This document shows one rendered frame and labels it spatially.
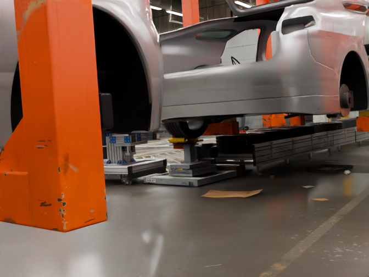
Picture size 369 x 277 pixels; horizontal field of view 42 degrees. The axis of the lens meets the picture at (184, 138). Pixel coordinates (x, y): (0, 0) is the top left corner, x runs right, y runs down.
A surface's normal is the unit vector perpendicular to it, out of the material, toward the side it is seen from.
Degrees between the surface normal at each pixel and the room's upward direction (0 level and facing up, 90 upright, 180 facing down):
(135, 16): 87
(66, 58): 90
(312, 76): 92
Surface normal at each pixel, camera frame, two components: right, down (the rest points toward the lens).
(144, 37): 0.90, -0.10
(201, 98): -0.57, 0.41
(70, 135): 0.77, -0.02
